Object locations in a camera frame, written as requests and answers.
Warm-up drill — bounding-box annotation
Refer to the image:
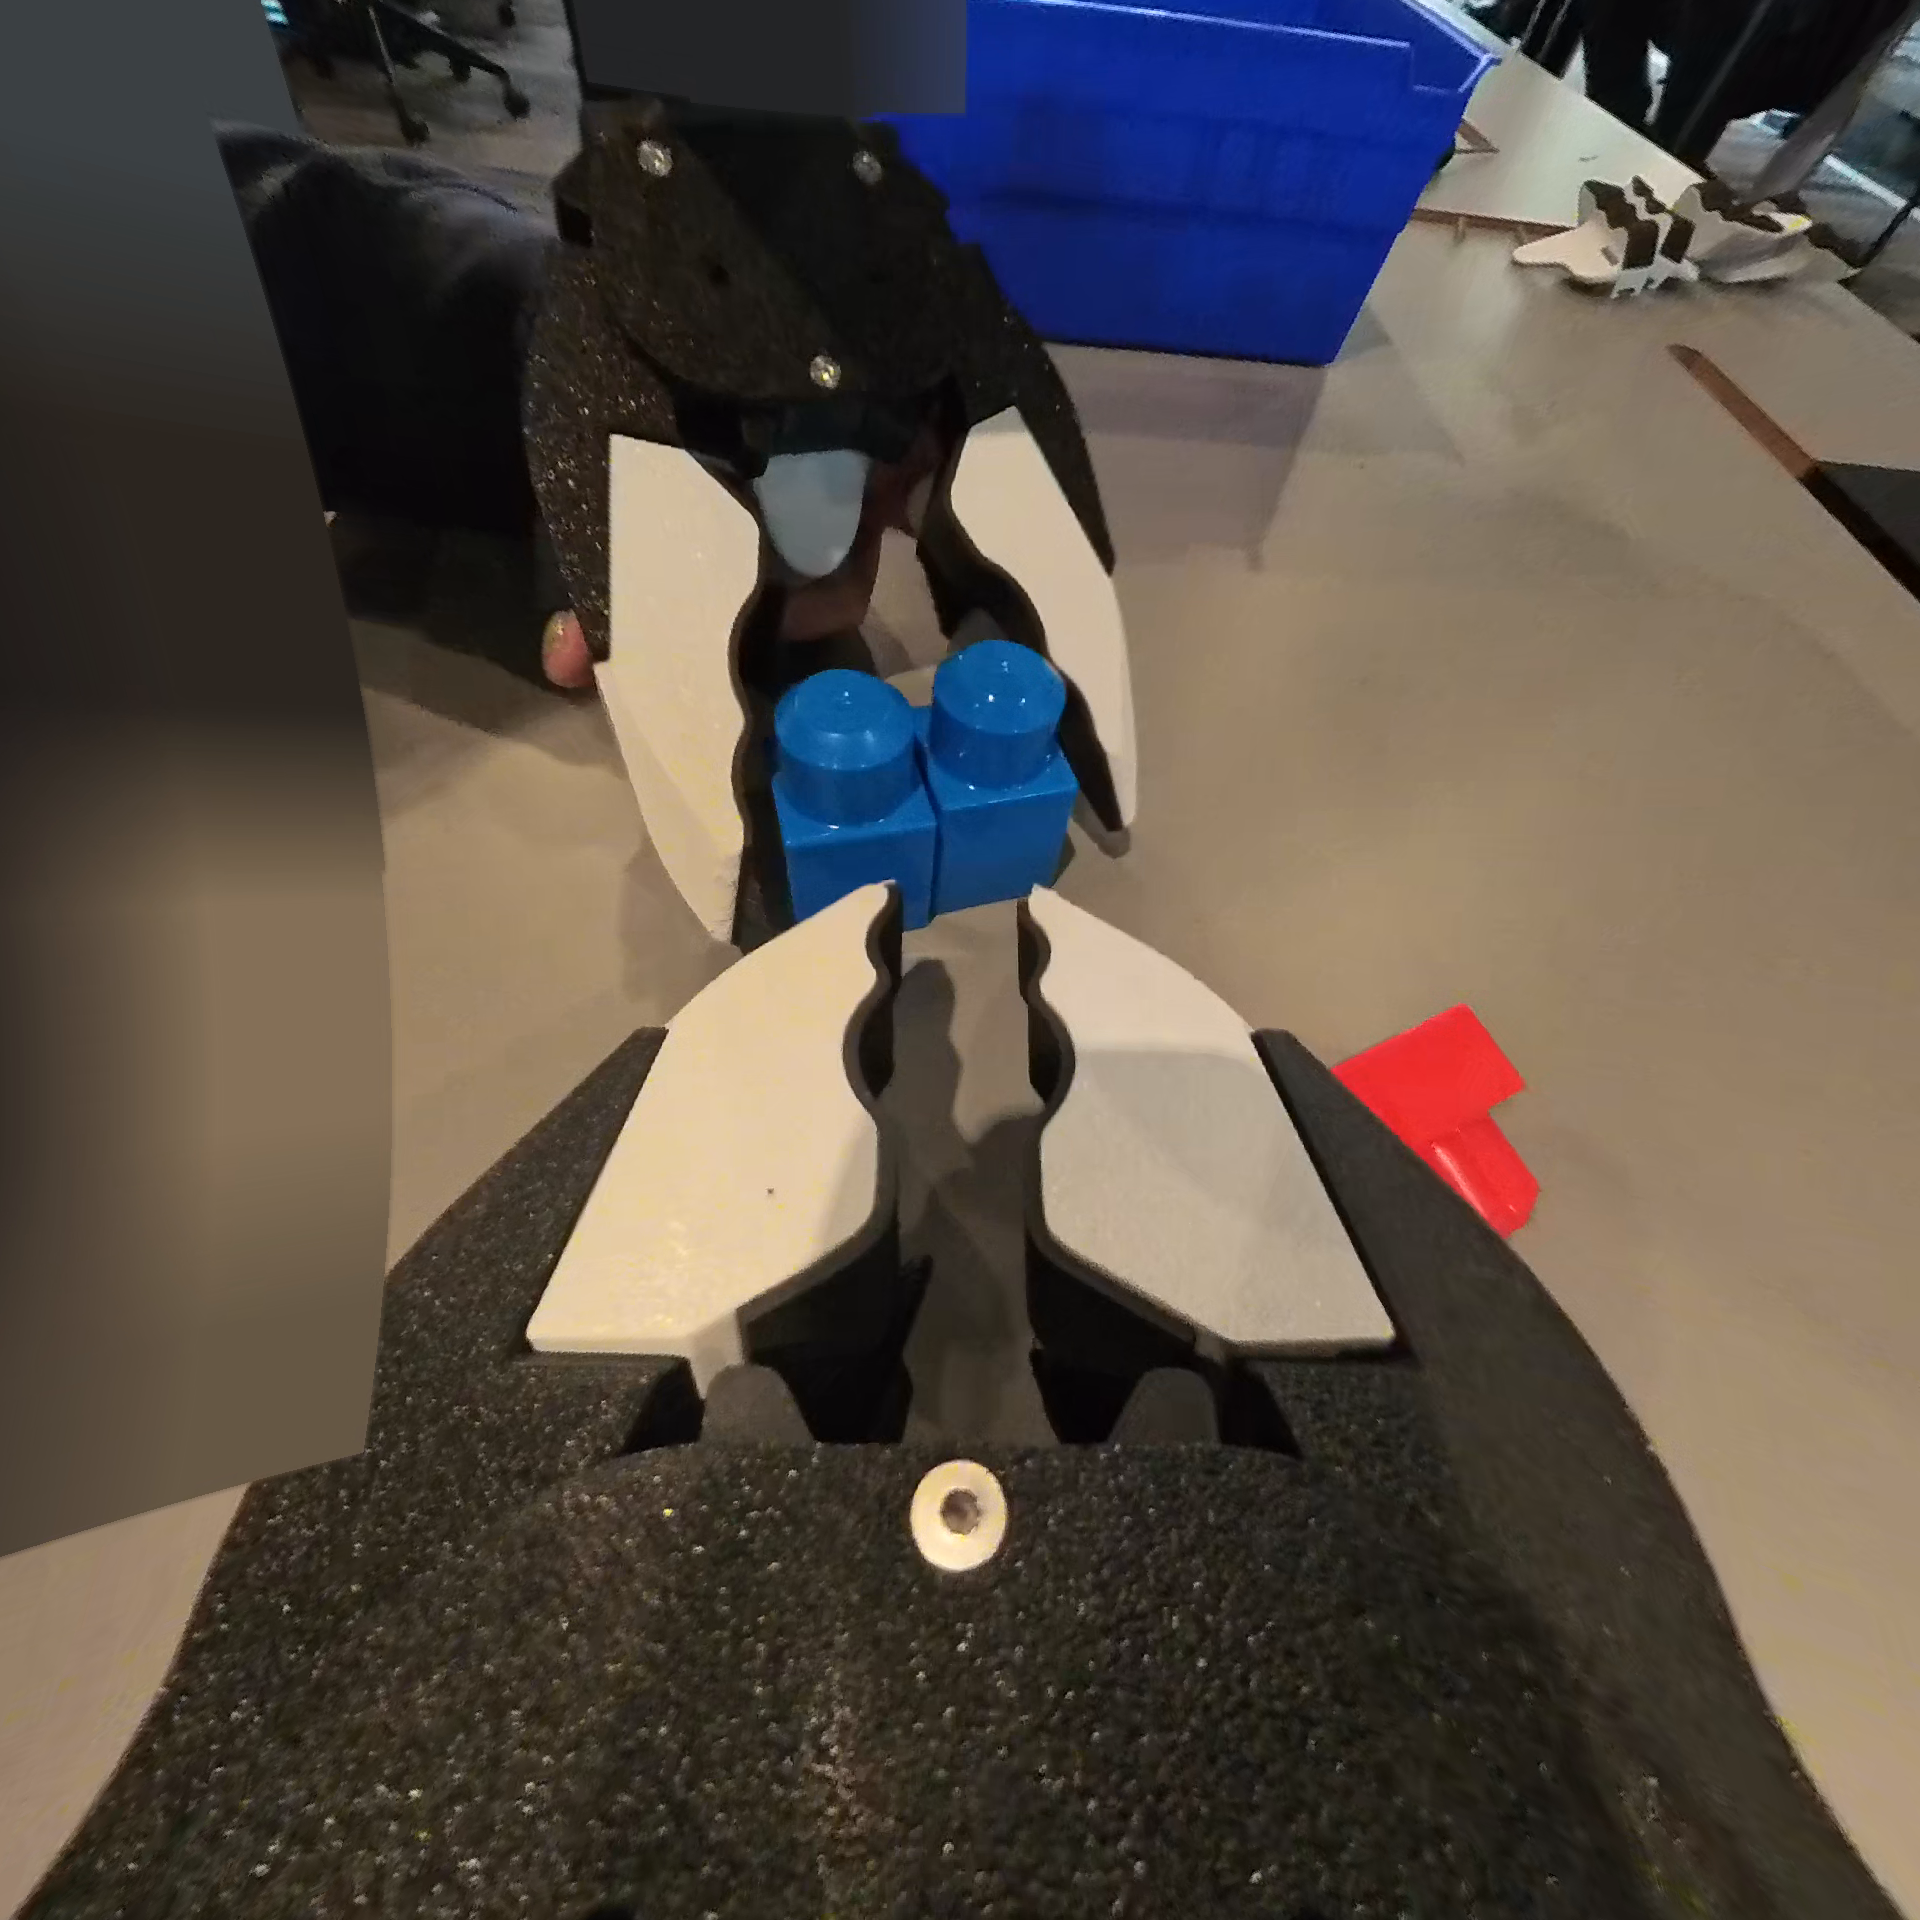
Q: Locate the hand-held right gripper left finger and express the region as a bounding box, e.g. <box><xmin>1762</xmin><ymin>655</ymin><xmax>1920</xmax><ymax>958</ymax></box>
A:
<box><xmin>523</xmin><ymin>881</ymin><xmax>908</xmax><ymax>1374</ymax></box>

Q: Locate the blue plastic bin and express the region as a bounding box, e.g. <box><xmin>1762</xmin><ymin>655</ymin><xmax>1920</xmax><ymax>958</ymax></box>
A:
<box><xmin>871</xmin><ymin>0</ymin><xmax>1508</xmax><ymax>369</ymax></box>

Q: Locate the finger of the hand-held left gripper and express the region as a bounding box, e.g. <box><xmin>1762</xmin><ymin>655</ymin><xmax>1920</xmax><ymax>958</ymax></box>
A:
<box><xmin>908</xmin><ymin>427</ymin><xmax>1144</xmax><ymax>864</ymax></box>
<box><xmin>593</xmin><ymin>429</ymin><xmax>782</xmax><ymax>952</ymax></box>

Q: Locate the person's left hand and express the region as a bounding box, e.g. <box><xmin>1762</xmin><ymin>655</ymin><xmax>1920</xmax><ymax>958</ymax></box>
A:
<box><xmin>536</xmin><ymin>501</ymin><xmax>923</xmax><ymax>694</ymax></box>

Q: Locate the red two-stud mega block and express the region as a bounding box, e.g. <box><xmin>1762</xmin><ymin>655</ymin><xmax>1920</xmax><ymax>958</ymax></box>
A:
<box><xmin>1331</xmin><ymin>1002</ymin><xmax>1544</xmax><ymax>1239</ymax></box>

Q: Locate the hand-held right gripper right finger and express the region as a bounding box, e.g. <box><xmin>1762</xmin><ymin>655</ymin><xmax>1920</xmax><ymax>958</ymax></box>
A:
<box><xmin>1023</xmin><ymin>892</ymin><xmax>1406</xmax><ymax>1353</ymax></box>

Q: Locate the person's left forearm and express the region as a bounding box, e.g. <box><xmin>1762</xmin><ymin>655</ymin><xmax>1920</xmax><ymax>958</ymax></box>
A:
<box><xmin>289</xmin><ymin>143</ymin><xmax>569</xmax><ymax>627</ymax></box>

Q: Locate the blue one-stud mega block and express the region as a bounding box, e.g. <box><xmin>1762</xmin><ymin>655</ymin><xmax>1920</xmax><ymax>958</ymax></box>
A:
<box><xmin>914</xmin><ymin>639</ymin><xmax>1080</xmax><ymax>914</ymax></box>

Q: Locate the black flat pad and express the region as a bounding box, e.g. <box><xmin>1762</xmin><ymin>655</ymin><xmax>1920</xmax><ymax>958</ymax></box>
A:
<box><xmin>1809</xmin><ymin>460</ymin><xmax>1920</xmax><ymax>584</ymax></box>

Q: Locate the black wheeled chair base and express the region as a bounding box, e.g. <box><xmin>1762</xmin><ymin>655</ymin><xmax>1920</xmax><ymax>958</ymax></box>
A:
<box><xmin>288</xmin><ymin>0</ymin><xmax>532</xmax><ymax>149</ymax></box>

